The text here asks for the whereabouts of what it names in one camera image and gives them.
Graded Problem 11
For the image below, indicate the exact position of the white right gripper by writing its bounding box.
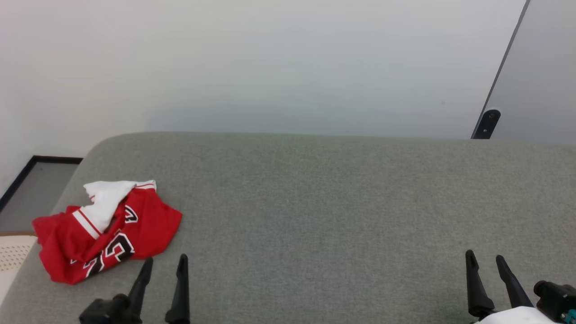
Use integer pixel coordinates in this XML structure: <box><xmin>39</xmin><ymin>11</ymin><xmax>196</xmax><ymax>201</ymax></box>
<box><xmin>465</xmin><ymin>250</ymin><xmax>558</xmax><ymax>324</ymax></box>

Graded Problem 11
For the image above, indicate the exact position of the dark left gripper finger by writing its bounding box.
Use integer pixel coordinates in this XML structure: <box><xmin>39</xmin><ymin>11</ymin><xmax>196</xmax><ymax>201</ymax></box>
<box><xmin>128</xmin><ymin>257</ymin><xmax>153</xmax><ymax>311</ymax></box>
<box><xmin>165</xmin><ymin>254</ymin><xmax>190</xmax><ymax>324</ymax></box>

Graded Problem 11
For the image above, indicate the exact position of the red white basketball jersey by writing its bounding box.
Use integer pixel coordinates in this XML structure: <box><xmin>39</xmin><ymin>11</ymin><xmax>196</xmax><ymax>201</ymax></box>
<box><xmin>32</xmin><ymin>180</ymin><xmax>183</xmax><ymax>285</ymax></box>

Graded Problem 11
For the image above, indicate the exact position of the beige perforated stool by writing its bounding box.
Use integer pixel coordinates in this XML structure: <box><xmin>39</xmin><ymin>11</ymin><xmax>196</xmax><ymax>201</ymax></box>
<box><xmin>0</xmin><ymin>231</ymin><xmax>37</xmax><ymax>306</ymax></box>

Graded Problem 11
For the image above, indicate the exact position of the black baseboard strip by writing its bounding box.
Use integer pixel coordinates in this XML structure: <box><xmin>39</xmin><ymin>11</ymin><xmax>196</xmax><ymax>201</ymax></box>
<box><xmin>0</xmin><ymin>156</ymin><xmax>83</xmax><ymax>212</ymax></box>

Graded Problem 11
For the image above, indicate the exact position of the grey door panel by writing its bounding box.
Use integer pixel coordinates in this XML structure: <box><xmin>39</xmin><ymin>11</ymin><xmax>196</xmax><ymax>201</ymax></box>
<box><xmin>471</xmin><ymin>0</ymin><xmax>576</xmax><ymax>144</ymax></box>

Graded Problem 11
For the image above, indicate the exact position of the black wall door stopper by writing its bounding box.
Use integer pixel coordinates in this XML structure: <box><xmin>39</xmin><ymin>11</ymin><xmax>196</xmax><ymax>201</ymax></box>
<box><xmin>471</xmin><ymin>109</ymin><xmax>501</xmax><ymax>140</ymax></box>

